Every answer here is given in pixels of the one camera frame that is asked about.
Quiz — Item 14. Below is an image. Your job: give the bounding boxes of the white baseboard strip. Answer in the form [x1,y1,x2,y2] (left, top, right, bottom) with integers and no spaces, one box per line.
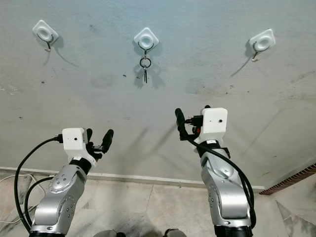
[0,168,267,191]

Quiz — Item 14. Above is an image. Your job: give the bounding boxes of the grey left robot leg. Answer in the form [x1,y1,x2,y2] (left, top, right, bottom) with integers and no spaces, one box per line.
[93,230,126,237]

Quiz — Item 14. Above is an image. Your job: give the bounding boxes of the grey robot leg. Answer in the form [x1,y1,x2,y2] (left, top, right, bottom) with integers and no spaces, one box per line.
[164,228,188,237]
[93,230,126,237]

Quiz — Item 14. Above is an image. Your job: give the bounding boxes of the brown floor grate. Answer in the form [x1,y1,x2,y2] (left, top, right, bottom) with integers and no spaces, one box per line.
[259,164,316,196]

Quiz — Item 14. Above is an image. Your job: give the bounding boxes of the grey right robot leg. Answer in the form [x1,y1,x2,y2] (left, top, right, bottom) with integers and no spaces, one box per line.
[164,228,188,237]

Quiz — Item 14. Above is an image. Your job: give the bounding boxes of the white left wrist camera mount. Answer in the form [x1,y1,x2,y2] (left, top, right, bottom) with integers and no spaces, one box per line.
[62,128,95,164]

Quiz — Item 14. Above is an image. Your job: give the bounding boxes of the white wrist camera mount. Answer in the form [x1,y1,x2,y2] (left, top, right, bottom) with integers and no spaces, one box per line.
[62,128,95,164]
[199,107,229,145]

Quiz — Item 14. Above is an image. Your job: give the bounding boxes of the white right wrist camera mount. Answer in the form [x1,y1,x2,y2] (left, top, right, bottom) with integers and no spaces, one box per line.
[199,107,229,145]

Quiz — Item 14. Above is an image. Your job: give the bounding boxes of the dark keys on metal ring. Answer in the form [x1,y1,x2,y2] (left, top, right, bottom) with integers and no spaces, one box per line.
[140,49,152,83]

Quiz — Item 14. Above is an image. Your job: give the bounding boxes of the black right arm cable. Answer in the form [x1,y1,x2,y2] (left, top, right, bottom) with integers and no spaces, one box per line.
[184,132,256,229]

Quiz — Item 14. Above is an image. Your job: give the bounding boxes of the short black left arm cable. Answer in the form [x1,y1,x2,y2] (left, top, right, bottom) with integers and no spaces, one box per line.
[24,176,52,232]

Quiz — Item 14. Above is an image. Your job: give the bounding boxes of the long black left arm cable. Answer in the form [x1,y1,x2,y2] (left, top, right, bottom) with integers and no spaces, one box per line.
[14,136,64,234]

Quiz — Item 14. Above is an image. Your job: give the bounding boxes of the white adhesive wall hook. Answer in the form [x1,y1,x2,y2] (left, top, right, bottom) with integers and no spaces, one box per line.
[32,20,59,52]
[249,29,276,62]
[133,27,160,54]

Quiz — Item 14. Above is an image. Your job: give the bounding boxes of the thin white floor cable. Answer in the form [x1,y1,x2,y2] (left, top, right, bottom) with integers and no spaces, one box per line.
[0,175,31,225]

